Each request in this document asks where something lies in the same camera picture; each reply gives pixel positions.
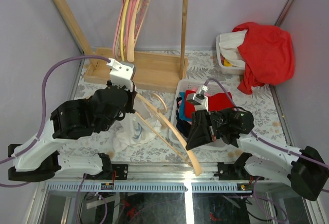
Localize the peach hanger on rack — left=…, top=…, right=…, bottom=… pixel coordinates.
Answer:
left=126, top=0, right=151, bottom=62

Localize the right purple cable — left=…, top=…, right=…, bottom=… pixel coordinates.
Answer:
left=204, top=78, right=329, bottom=222

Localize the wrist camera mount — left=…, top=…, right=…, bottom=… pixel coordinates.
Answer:
left=186, top=85, right=209, bottom=111
left=107, top=58, right=136, bottom=91

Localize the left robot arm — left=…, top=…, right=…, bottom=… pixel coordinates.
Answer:
left=8, top=82, right=137, bottom=182

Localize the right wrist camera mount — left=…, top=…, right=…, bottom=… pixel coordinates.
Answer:
left=186, top=85, right=209, bottom=111

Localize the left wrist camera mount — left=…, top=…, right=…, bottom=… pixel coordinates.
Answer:
left=107, top=58, right=136, bottom=91

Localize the pile of folded clothes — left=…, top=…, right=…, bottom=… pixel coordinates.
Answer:
left=174, top=90, right=233, bottom=137

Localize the white laundry basket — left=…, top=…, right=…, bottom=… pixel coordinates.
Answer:
left=168, top=78, right=231, bottom=149
left=216, top=30, right=247, bottom=75

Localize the peach plastic hanger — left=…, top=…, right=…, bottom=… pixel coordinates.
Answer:
left=135, top=93, right=202, bottom=176

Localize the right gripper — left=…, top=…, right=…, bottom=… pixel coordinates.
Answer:
left=185, top=108, right=234, bottom=151

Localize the white back laundry basket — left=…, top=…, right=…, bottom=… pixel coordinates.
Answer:
left=216, top=30, right=247, bottom=75

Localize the red t shirt on basket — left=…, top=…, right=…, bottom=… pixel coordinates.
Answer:
left=232, top=22, right=295, bottom=95

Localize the wooden clothes rack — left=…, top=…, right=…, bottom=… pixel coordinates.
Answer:
left=53, top=0, right=188, bottom=92

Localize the white t shirt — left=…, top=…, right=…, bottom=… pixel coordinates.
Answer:
left=113, top=99, right=162, bottom=153

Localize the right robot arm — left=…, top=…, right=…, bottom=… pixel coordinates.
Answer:
left=186, top=107, right=328, bottom=201

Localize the aluminium rail frame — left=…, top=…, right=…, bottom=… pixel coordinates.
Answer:
left=25, top=161, right=329, bottom=224

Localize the pink plastic hanger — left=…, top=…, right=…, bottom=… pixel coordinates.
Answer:
left=113, top=0, right=126, bottom=60

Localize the white front laundry basket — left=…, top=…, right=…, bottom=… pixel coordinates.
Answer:
left=168, top=78, right=231, bottom=149

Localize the yellow plastic hanger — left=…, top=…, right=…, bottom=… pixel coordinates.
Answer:
left=120, top=0, right=130, bottom=61

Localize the floral table cloth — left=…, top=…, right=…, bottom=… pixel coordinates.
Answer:
left=60, top=49, right=283, bottom=163

